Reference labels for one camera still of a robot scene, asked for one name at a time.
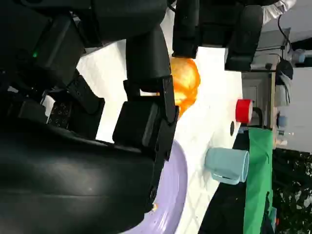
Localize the red emergency stop button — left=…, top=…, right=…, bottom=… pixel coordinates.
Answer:
left=235, top=98, right=253, bottom=123

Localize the dark green foliage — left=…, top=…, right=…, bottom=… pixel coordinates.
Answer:
left=272, top=148, right=312, bottom=234

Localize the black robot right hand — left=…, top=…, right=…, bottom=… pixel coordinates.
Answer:
left=0, top=0, right=180, bottom=234

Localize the green cloth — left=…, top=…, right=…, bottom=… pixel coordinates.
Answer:
left=244, top=127, right=273, bottom=234

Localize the black button cable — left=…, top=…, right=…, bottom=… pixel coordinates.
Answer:
left=252, top=107, right=264, bottom=129

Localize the black and grey bag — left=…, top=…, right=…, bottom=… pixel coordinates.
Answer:
left=275, top=59, right=294, bottom=103

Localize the white cabinet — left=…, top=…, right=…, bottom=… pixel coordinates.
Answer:
left=241, top=70, right=276, bottom=129

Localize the lilac plate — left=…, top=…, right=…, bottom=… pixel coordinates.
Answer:
left=126, top=140, right=189, bottom=234

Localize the clear plastic bottle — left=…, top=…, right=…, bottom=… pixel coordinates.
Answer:
left=291, top=48, right=307, bottom=63

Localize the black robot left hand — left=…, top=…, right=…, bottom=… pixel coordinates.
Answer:
left=172, top=0, right=264, bottom=72

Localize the black hanging cable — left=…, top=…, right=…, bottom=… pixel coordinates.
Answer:
left=277, top=13, right=293, bottom=57

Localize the orange striped toy bread roll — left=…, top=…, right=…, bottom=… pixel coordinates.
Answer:
left=170, top=58, right=201, bottom=120

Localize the pale green mug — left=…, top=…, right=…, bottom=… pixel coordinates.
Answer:
left=204, top=147, right=251, bottom=185

